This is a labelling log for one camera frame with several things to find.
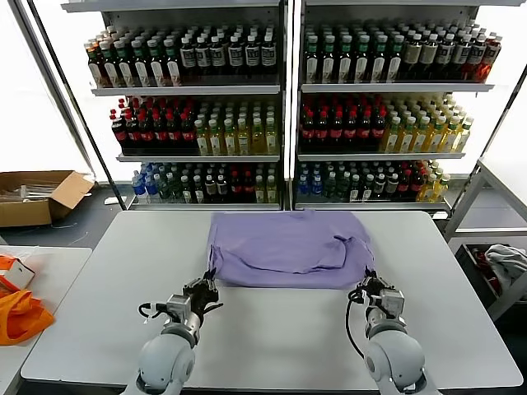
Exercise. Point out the red garment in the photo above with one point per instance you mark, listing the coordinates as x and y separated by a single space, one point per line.
481 257

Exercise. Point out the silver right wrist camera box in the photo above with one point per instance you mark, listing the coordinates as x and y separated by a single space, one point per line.
392 303

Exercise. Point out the cola bottle red cap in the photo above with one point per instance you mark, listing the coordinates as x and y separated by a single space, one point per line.
350 133
187 135
146 136
416 183
378 132
159 136
132 136
336 133
235 189
248 189
119 136
173 136
364 133
405 185
322 133
308 133

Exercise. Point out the crumpled clear plastic wrap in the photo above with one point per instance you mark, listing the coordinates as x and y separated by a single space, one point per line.
26 254

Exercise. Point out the dark bottle beige label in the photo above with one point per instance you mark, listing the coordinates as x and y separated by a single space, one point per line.
412 57
428 57

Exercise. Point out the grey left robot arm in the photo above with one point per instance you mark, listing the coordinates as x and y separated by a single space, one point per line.
166 362

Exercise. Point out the grey metal shelf unit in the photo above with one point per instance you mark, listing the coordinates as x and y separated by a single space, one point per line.
185 91
391 88

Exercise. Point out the dark bottle blue-white label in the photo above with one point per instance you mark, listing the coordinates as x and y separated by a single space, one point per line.
188 57
202 57
476 55
252 57
444 55
461 55
268 57
217 57
235 57

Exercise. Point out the red drink bottle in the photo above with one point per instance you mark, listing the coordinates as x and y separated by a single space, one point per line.
491 57

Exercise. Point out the brown tea bottle white label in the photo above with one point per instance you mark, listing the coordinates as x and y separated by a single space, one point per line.
95 68

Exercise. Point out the small white carton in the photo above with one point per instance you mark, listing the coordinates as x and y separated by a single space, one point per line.
20 275

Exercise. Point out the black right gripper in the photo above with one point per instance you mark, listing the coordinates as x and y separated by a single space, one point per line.
370 294

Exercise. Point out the grey metal frame cart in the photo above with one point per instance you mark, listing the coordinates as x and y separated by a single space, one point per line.
494 231

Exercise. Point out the orange fabric bag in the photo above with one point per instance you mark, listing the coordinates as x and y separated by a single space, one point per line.
20 317

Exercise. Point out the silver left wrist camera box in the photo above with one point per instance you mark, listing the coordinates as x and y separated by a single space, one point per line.
179 308

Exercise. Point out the dark bottle white cap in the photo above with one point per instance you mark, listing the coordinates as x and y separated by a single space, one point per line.
222 189
380 187
355 191
211 189
187 191
199 191
392 187
367 189

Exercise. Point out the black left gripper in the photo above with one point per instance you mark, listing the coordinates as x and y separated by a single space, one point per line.
201 300

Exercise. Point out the black storage bin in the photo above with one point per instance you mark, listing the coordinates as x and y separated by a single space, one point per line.
469 263

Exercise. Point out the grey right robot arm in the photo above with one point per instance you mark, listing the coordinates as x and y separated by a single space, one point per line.
395 354

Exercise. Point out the blue water bottle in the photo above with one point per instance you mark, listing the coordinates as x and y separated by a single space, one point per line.
138 188
151 187
303 187
316 187

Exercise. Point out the purple t-shirt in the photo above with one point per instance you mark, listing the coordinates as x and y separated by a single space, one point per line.
280 247

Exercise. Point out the small white floor object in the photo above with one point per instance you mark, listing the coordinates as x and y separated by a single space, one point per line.
110 201

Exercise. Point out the brown cardboard box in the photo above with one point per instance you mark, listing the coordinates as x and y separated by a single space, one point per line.
24 214

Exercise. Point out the white packing material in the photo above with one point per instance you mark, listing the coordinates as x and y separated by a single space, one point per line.
29 193

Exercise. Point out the dark slanted frame post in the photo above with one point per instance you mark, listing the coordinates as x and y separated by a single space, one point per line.
93 140
498 123

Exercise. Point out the grey white garment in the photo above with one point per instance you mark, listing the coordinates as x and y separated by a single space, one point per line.
506 259

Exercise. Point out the green drink bottle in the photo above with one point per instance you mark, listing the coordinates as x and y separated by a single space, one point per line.
329 188
342 188
175 189
164 189

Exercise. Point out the dark tea bottle green label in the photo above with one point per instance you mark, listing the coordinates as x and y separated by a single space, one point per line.
141 66
346 61
109 66
311 61
362 61
328 61
156 66
123 66
173 66
379 61
395 61

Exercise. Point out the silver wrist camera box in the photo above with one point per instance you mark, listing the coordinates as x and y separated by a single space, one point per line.
179 308
392 303

